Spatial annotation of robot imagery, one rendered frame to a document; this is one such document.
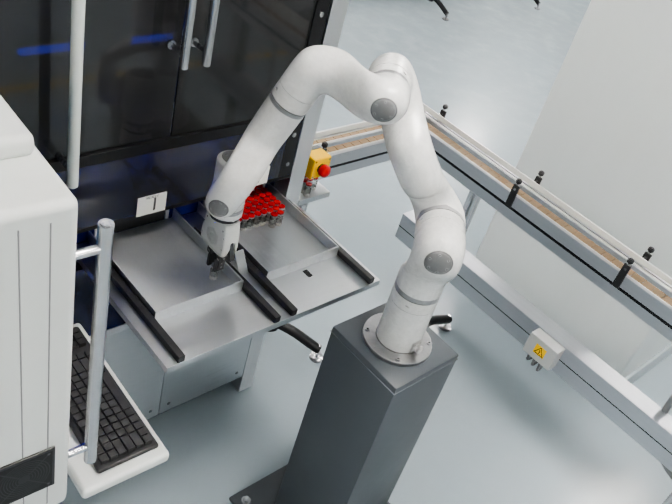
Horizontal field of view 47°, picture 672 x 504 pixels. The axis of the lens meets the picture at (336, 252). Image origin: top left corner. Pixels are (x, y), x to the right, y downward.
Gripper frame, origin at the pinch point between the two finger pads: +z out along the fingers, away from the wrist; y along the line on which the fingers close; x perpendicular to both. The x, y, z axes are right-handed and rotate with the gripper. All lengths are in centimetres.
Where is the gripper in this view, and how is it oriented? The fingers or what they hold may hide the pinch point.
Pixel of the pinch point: (216, 260)
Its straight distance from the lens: 198.6
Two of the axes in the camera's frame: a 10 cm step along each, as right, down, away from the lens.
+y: 6.4, 5.9, -5.0
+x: 7.4, -2.6, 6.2
